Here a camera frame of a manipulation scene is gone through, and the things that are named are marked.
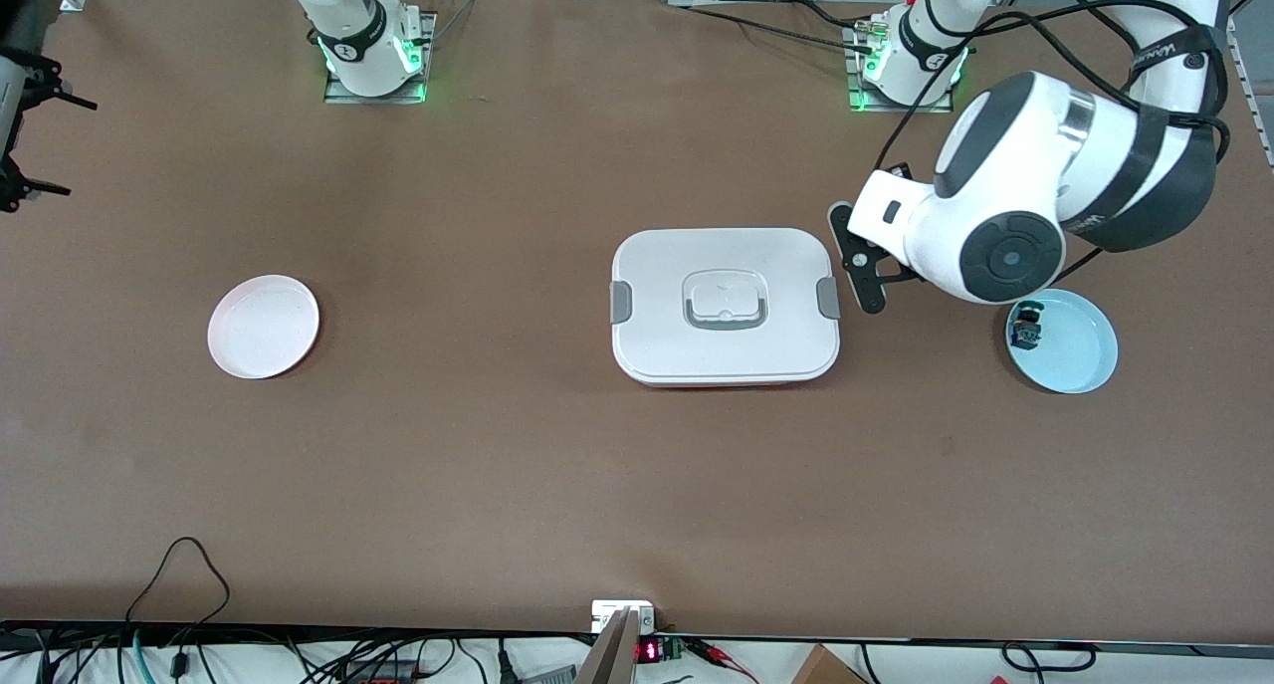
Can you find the white lunch box grey clips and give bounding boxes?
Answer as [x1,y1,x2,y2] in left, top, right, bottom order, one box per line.
[609,228,842,388]

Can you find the brown cardboard box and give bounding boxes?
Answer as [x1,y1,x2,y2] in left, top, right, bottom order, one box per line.
[791,644,869,684]

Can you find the light blue round plate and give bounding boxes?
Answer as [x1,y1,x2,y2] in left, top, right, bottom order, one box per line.
[1003,288,1119,394]

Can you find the pink round plate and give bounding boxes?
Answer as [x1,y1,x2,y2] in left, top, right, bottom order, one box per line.
[207,274,321,380]

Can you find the red clip leads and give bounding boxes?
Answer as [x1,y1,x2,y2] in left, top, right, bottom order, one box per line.
[687,639,759,683]

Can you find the white clamp block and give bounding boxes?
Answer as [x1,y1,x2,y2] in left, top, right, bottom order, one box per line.
[591,600,658,633]

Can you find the orange black power strip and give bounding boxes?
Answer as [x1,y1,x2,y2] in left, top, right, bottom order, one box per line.
[338,662,424,684]

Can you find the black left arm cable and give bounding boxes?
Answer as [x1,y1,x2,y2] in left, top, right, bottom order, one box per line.
[874,0,1230,287]

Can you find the long black base cable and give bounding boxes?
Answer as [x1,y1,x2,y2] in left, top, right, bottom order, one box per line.
[685,0,897,53]

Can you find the black looped table cable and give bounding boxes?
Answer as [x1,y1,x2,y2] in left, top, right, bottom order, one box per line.
[124,536,233,630]

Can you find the black oval cable loop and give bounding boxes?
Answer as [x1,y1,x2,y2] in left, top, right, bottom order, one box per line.
[1000,642,1098,673]

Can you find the perforated metal rail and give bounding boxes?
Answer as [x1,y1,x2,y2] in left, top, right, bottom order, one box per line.
[1232,25,1274,170]

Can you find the grey aluminium post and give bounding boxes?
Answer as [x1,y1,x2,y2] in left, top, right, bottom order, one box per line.
[575,608,644,684]

